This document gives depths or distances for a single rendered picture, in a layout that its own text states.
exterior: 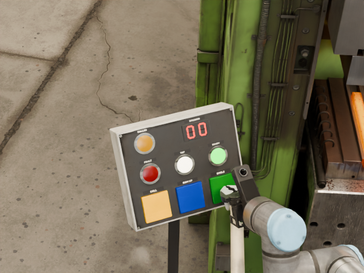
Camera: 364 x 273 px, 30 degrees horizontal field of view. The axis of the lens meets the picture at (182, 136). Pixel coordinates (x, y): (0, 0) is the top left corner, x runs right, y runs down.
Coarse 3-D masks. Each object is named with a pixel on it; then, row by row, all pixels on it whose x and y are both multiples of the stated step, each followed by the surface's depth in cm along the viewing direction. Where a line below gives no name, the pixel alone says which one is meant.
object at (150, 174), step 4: (148, 168) 182; (152, 168) 182; (156, 168) 183; (144, 172) 182; (148, 172) 182; (152, 172) 183; (156, 172) 183; (144, 176) 182; (148, 176) 182; (152, 176) 183; (156, 176) 183; (148, 180) 183; (152, 180) 183
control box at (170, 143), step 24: (168, 120) 183; (192, 120) 185; (216, 120) 187; (120, 144) 179; (168, 144) 183; (192, 144) 186; (216, 144) 188; (120, 168) 183; (144, 168) 182; (168, 168) 184; (192, 168) 187; (216, 168) 189; (144, 192) 183; (168, 192) 186; (144, 216) 184
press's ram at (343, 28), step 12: (336, 0) 178; (348, 0) 168; (360, 0) 168; (336, 12) 177; (348, 12) 170; (360, 12) 170; (336, 24) 176; (348, 24) 172; (360, 24) 172; (336, 36) 175; (348, 36) 175; (360, 36) 174; (336, 48) 177; (348, 48) 177; (360, 48) 177
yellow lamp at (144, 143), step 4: (144, 136) 180; (148, 136) 181; (140, 140) 180; (144, 140) 180; (148, 140) 181; (136, 144) 180; (140, 144) 180; (144, 144) 180; (148, 144) 181; (152, 144) 181; (140, 148) 180; (144, 148) 181; (148, 148) 181
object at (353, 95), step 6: (354, 96) 224; (360, 96) 224; (354, 102) 222; (360, 102) 221; (354, 108) 221; (360, 108) 219; (360, 114) 217; (360, 120) 215; (360, 126) 212; (360, 132) 211
